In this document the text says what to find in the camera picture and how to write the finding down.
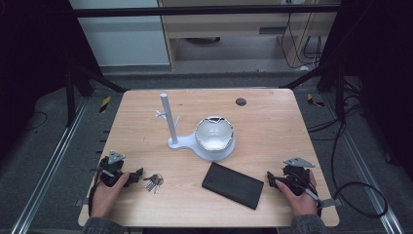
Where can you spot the black curtain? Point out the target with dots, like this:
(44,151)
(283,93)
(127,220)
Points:
(32,65)
(383,65)

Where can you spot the white cabinet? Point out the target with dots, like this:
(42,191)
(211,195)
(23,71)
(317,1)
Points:
(123,39)

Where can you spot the grey table bracket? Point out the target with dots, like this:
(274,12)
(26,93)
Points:
(331,202)
(79,202)

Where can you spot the white key holder stand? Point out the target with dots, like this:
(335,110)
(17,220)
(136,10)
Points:
(185,143)

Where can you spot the light wooden desk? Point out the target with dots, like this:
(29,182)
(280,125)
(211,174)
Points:
(227,26)

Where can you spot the round grey table grommet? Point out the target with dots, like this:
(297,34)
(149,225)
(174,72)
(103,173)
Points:
(241,101)

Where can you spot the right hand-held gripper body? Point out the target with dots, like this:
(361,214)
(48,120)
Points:
(297,178)

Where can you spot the black metal stand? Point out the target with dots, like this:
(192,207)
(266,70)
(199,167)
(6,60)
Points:
(340,94)
(70,97)

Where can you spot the black wallet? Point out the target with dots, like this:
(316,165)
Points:
(232,186)

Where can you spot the bunch of silver keys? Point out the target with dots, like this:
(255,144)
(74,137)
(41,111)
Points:
(154,182)

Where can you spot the person's left hand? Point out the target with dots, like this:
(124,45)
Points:
(104,201)

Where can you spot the person's right hand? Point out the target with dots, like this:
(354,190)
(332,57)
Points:
(303,204)

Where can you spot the white bowl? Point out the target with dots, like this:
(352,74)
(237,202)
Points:
(214,135)

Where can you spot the aluminium floor rail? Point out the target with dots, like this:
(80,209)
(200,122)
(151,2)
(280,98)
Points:
(48,165)
(363,165)

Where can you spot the yellow black striped tape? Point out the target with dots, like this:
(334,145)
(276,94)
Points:
(105,104)
(314,101)

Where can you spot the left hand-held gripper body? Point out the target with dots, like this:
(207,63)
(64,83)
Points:
(112,169)

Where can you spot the black metal frame bar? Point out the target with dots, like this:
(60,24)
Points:
(195,11)

